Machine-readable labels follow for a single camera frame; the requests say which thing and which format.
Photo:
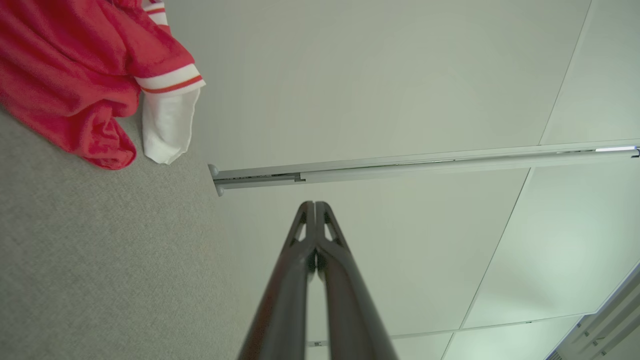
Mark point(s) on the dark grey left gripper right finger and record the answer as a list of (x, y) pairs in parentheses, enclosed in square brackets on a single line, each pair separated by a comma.
[(355, 325)]

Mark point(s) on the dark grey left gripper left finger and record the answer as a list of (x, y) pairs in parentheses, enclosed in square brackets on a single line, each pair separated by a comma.
[(280, 320)]

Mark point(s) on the red white basketball jersey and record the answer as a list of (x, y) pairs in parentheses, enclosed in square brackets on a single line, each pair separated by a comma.
[(65, 65)]

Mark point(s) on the white partition panel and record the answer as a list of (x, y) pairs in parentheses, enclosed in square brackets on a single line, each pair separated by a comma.
[(350, 75), (450, 250)]

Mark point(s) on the grey fabric sofa cushion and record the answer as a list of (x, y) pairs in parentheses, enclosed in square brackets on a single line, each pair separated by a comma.
[(100, 250)]

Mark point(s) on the grey metal partition post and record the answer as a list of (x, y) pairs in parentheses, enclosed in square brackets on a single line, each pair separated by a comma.
[(450, 157), (450, 168)]

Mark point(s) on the grey aluminium frame rail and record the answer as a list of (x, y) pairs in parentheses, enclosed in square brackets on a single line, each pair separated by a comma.
[(610, 325)]

